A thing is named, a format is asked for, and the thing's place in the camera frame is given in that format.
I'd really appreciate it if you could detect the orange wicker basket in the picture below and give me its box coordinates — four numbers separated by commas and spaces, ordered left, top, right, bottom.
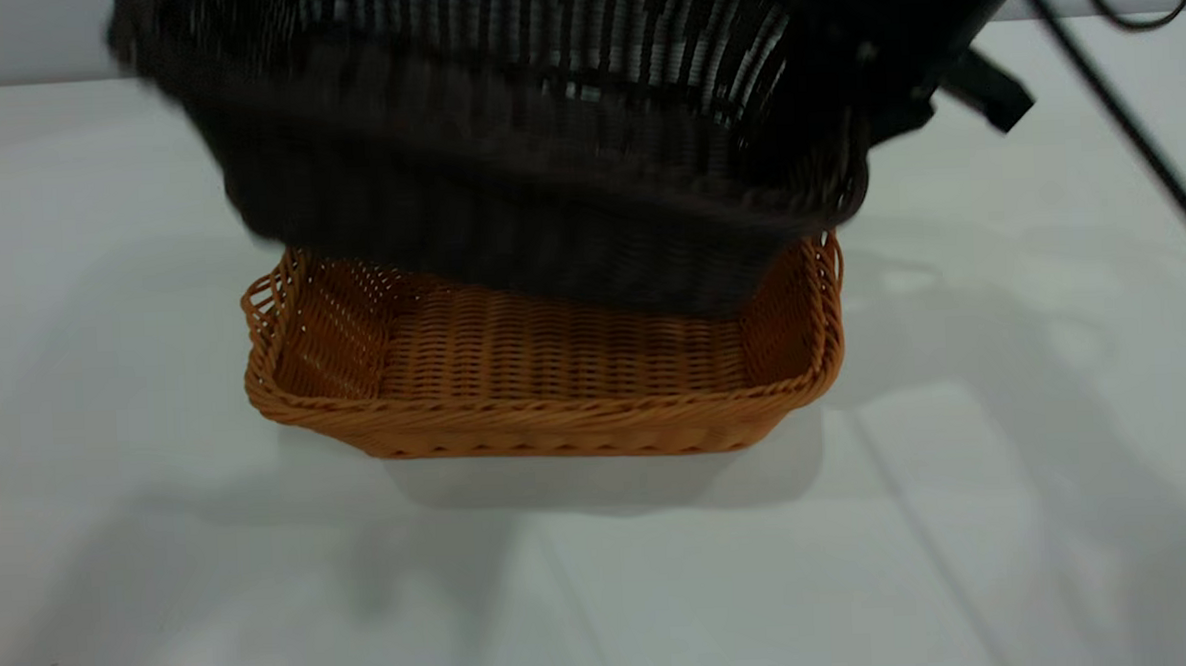
238, 220, 851, 476

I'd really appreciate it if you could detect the dark brown wicker basket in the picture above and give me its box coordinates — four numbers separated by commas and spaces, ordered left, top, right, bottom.
103, 0, 878, 340

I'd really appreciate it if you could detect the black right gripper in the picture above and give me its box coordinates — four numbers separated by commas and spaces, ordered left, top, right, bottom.
861, 46, 1038, 147

